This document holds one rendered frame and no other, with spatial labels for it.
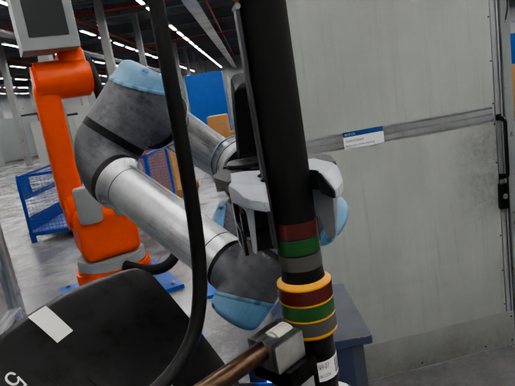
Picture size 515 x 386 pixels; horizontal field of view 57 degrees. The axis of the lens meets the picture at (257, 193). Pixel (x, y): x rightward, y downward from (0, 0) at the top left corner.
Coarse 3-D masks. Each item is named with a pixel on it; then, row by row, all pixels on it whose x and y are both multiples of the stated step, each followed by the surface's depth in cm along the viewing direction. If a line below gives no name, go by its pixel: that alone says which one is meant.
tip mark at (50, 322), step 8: (40, 312) 38; (48, 312) 38; (32, 320) 37; (40, 320) 38; (48, 320) 38; (56, 320) 38; (48, 328) 37; (56, 328) 38; (64, 328) 38; (56, 336) 37; (64, 336) 37
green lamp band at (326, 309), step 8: (280, 304) 37; (328, 304) 36; (288, 312) 37; (296, 312) 36; (304, 312) 36; (312, 312) 36; (320, 312) 36; (328, 312) 37; (296, 320) 36; (304, 320) 36; (312, 320) 36
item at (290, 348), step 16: (256, 336) 36; (288, 336) 35; (272, 352) 34; (288, 352) 34; (304, 352) 36; (256, 368) 37; (272, 368) 34; (288, 368) 35; (304, 368) 35; (288, 384) 34; (304, 384) 36
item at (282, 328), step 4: (280, 324) 36; (284, 324) 36; (288, 324) 36; (272, 328) 36; (276, 328) 36; (280, 328) 36; (284, 328) 36; (288, 328) 36; (292, 328) 36; (268, 332) 36; (272, 332) 35; (276, 332) 35; (280, 332) 35; (284, 332) 35; (272, 336) 35; (276, 336) 35
